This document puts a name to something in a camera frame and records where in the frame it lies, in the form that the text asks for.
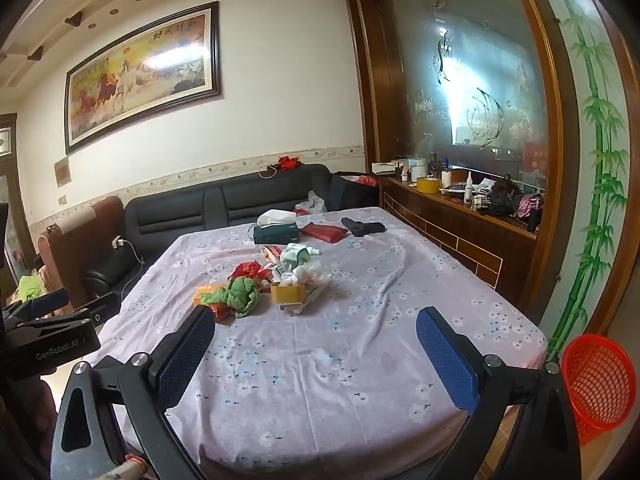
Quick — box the white green crumpled packaging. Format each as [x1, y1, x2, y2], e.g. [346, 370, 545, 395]
[280, 242, 323, 266]

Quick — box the orange box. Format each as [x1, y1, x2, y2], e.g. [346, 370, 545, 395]
[194, 284, 233, 321]

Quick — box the light green garment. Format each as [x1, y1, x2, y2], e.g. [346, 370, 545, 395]
[17, 272, 43, 303]

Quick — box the pink bag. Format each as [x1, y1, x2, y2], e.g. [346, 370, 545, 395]
[515, 194, 545, 226]

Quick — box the red striped box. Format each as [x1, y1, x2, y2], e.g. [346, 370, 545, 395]
[257, 244, 286, 281]

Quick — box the black leather sofa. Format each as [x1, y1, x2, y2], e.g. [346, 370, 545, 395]
[82, 162, 346, 311]

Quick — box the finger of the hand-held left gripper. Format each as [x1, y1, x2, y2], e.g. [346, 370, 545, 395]
[75, 292, 123, 328]
[30, 288, 71, 318]

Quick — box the white phone charger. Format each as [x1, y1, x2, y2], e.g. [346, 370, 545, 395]
[112, 235, 146, 266]

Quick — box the framed horse painting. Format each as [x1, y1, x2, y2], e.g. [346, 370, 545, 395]
[64, 1, 222, 156]

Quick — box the green plush cloth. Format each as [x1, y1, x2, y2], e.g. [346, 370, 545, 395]
[202, 276, 263, 318]

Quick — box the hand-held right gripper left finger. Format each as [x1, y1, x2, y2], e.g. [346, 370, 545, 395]
[50, 304, 217, 480]

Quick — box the red plastic basket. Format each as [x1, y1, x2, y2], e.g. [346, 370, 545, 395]
[560, 334, 638, 433]

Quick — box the crumpled clear plastic bag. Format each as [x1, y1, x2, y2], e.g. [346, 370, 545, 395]
[292, 259, 333, 286]

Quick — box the white medicine box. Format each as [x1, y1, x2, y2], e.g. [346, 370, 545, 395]
[290, 280, 331, 316]

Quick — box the wooden partition with frosted glass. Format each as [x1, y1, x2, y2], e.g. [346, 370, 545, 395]
[337, 0, 581, 331]

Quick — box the lilac floral tablecloth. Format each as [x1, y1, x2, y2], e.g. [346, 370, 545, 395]
[95, 205, 548, 480]

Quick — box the red pouch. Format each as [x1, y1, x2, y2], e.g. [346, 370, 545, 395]
[299, 221, 348, 243]

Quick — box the black toy gun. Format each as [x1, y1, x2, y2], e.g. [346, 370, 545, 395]
[341, 217, 387, 237]

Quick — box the dark green tissue box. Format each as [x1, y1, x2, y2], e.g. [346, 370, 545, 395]
[252, 208, 300, 245]

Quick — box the black bag with red contents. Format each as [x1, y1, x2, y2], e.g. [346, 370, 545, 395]
[330, 171, 383, 211]

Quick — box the brown tape roll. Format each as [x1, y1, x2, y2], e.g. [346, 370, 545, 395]
[270, 282, 306, 306]

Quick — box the white plastic bag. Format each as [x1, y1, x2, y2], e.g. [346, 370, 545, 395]
[295, 191, 327, 216]

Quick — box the red crumpled wrapper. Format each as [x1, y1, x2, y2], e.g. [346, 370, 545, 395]
[229, 261, 273, 283]

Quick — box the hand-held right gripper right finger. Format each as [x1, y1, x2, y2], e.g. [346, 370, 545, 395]
[415, 306, 583, 480]

